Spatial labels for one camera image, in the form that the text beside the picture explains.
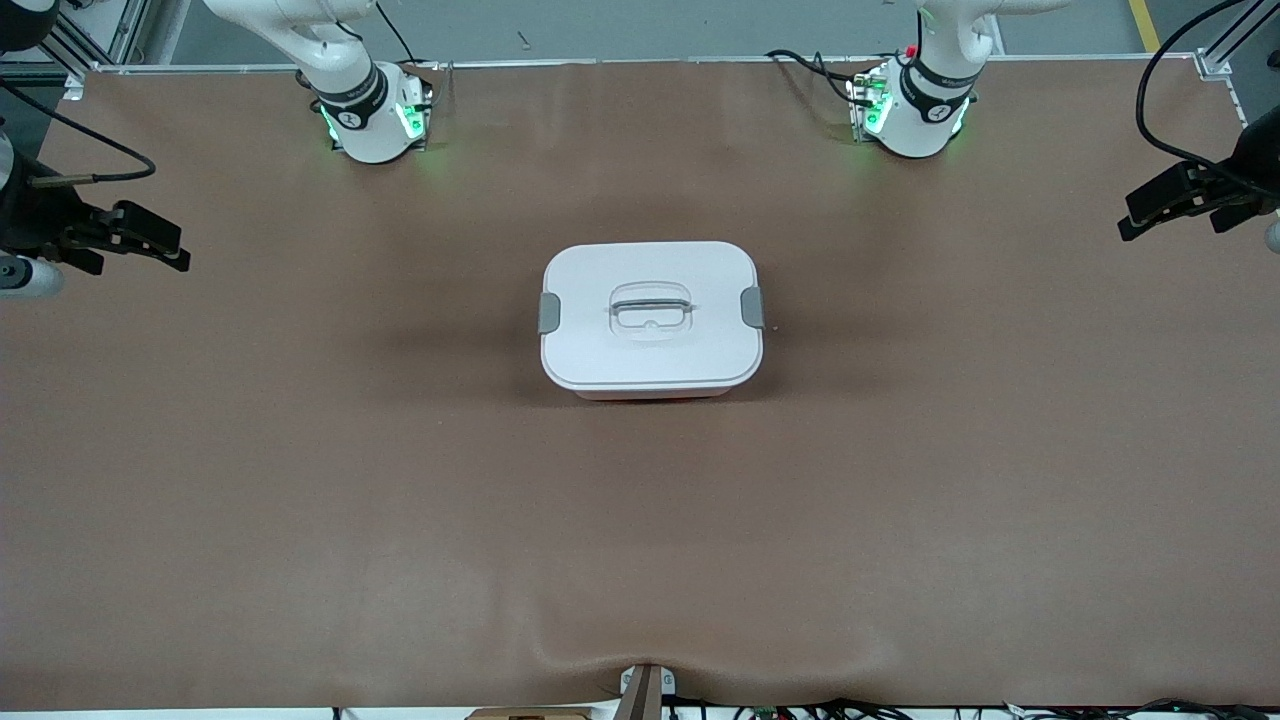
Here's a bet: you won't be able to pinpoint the white box lid grey clips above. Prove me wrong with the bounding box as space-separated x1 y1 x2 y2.
538 241 766 393

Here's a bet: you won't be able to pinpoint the pink plastic storage box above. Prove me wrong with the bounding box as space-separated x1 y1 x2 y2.
575 385 736 402

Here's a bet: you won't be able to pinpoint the aluminium frame profile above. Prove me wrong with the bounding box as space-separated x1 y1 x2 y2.
1195 0 1280 79
30 0 161 101

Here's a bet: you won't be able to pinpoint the black right arm base cable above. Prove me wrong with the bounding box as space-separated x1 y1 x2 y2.
374 0 421 65

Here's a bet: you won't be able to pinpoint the black arm base cable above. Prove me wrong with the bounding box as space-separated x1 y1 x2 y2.
764 47 863 103
374 0 421 65

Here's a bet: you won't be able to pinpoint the black left arm base cable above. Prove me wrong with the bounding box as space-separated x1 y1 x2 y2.
764 47 863 103

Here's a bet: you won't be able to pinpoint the metal clamp bracket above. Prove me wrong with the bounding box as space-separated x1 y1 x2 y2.
618 662 678 720

